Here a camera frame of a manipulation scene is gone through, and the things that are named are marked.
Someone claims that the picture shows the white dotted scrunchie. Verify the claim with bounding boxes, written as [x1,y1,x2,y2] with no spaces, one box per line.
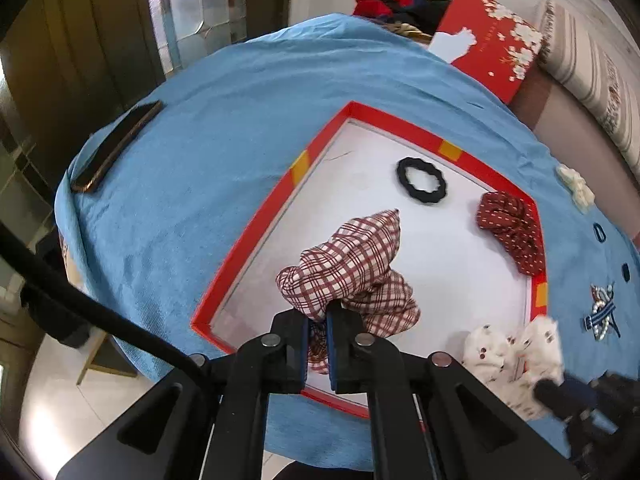
[462,315,564,422]

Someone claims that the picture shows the red plaid scrunchie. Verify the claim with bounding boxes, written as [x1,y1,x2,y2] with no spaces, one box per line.
[276,209,421,375]

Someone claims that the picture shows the blue striped strap watch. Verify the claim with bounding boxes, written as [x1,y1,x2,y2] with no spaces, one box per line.
[582,282,620,341]

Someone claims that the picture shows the dark red dotted scrunchie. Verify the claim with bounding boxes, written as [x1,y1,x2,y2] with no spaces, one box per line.
[476,192,546,276]

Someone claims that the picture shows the thick black braided hair tie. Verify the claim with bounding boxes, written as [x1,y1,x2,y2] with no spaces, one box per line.
[396,156,448,206]

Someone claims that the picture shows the red shallow tray box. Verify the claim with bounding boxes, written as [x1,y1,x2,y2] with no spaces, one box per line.
[190,100,550,421]

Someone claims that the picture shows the blue cloth table cover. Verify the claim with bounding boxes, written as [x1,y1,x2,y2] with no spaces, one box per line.
[54,13,639,380]

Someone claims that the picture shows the cream dotted scrunchie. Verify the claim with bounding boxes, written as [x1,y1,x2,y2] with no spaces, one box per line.
[555,164,596,214]

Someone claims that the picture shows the black smartphone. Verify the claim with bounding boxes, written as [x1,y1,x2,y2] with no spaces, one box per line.
[70,101,165,193]

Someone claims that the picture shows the red cat box lid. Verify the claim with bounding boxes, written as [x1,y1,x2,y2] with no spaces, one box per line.
[428,0,542,104]

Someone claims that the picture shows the striped floral pillow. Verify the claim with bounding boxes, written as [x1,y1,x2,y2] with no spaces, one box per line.
[537,0,639,177]

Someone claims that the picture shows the wooden glass door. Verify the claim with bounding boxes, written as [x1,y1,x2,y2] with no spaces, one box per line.
[1,0,290,203]

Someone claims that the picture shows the red and dark clothes pile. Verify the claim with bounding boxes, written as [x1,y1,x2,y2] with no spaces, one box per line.
[352,0,450,46]

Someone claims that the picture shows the black cable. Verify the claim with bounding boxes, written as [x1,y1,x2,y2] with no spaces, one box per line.
[0,221,212,391]

